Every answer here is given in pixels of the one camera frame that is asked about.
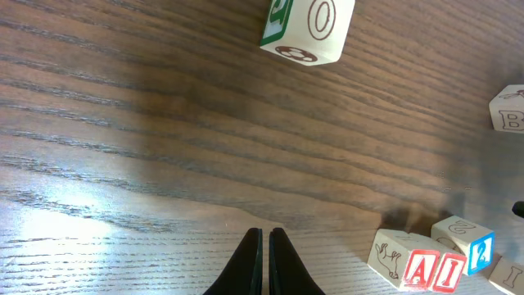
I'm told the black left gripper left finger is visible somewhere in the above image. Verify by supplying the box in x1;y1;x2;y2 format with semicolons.
204;228;263;295

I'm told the red letter I block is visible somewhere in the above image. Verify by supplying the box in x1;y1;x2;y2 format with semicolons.
429;243;467;293

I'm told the white plain face block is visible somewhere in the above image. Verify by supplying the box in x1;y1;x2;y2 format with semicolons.
260;0;355;66

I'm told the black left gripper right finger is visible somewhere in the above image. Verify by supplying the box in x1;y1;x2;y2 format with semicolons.
269;228;325;295

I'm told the green R block far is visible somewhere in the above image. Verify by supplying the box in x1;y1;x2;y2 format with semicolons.
489;257;524;295

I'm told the yellow letter block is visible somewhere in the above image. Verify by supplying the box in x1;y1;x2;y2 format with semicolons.
489;84;524;134

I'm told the red letter A block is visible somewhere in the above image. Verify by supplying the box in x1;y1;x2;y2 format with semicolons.
367;229;440;292

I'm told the blue number 2 block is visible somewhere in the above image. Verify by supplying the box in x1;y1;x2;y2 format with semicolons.
431;216;495;275

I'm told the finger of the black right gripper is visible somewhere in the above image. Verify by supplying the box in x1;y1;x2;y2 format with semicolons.
512;201;524;218

